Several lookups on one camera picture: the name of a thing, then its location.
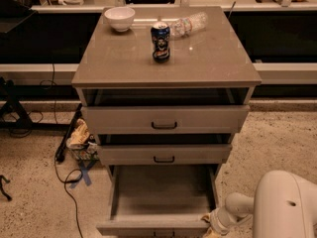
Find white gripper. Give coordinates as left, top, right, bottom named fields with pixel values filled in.
left=201, top=206, right=237, bottom=238

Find grey bottom drawer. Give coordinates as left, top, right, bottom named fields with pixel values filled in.
left=97, top=165, right=218, bottom=238

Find grey drawer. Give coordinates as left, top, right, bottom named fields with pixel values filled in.
left=81, top=105, right=250, bottom=134
left=97, top=165, right=218, bottom=238
left=97, top=144, right=232, bottom=166

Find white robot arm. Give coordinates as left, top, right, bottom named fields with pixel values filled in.
left=202, top=171, right=317, bottom=238

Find grey middle drawer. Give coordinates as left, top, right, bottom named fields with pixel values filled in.
left=97, top=144, right=232, bottom=166

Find grey top drawer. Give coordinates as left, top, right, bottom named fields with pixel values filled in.
left=81, top=105, right=250, bottom=134

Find grey drawer cabinet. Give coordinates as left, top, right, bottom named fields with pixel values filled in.
left=72, top=7, right=261, bottom=166

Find blue tape cross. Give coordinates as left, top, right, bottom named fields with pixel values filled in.
left=69, top=160, right=97, bottom=188

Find crumpled snack bags box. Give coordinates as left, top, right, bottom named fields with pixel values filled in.
left=66, top=118, right=98, bottom=161

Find black power strip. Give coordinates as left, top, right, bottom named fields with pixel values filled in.
left=54, top=104, right=82, bottom=163

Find clear plastic bottle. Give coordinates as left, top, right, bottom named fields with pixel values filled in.
left=169, top=12, right=208, bottom=38

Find blue soda can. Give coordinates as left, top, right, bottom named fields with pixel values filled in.
left=151, top=21, right=170, bottom=62

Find white ceramic bowl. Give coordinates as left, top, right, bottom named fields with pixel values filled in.
left=104, top=7, right=136, bottom=32

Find black stand legs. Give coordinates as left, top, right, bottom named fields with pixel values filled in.
left=0, top=77, right=69, bottom=131

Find black floor cable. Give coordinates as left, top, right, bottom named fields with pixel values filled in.
left=53, top=152, right=84, bottom=238

